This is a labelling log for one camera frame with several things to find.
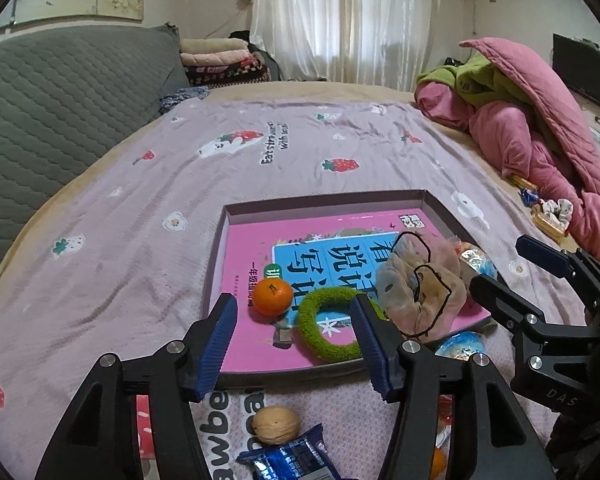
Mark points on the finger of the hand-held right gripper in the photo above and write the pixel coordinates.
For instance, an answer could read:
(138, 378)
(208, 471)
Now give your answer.
(500, 300)
(540, 255)

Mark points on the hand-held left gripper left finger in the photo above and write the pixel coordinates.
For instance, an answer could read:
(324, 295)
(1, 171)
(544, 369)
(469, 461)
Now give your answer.
(217, 345)

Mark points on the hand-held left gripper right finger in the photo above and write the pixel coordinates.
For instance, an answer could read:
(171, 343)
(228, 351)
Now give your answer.
(375, 350)

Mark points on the red toy ball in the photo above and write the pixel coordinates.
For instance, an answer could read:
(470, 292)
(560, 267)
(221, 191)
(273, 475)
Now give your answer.
(472, 260)
(462, 345)

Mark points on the beige plush scrunchie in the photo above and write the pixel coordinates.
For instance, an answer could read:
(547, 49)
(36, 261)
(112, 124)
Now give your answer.
(420, 310)

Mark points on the orange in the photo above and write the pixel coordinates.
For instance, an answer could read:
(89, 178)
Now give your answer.
(271, 297)
(437, 464)

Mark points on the grey cardboard box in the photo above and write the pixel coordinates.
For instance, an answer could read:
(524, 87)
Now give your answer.
(290, 378)

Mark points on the walnut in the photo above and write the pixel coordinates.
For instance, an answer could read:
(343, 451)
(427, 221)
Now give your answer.
(276, 425)

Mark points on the blue snack packet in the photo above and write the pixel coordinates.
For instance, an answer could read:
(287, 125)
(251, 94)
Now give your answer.
(290, 460)

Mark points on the yellow snack packet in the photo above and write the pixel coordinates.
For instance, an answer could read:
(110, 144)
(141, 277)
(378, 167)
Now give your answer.
(547, 225)

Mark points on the white crumpled wrapper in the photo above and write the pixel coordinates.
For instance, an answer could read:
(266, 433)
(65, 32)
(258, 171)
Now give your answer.
(557, 209)

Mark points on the blue candy wrapper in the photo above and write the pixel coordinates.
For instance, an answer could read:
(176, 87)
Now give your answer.
(529, 196)

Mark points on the pink book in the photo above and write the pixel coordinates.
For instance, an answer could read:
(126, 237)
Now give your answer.
(250, 270)

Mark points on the green blanket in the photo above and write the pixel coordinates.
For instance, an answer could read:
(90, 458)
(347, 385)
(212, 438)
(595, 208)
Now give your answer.
(480, 80)

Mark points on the pink quilt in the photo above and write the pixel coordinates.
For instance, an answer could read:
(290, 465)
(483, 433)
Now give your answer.
(520, 70)

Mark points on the black television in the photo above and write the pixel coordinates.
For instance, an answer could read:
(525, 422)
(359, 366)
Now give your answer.
(585, 72)

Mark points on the blue patterned cloth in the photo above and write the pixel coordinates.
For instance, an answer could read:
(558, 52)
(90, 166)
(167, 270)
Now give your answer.
(182, 100)

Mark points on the dark patterned folded blanket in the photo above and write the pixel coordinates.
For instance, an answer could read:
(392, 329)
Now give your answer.
(230, 74)

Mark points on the pink folded blanket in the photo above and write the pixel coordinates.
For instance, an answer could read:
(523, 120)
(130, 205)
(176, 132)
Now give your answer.
(215, 58)

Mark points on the beige folded blanket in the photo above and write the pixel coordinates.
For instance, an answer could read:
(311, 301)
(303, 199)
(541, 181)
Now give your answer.
(212, 46)

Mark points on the white curtain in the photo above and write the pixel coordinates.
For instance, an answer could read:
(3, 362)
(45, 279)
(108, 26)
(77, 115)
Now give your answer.
(340, 20)

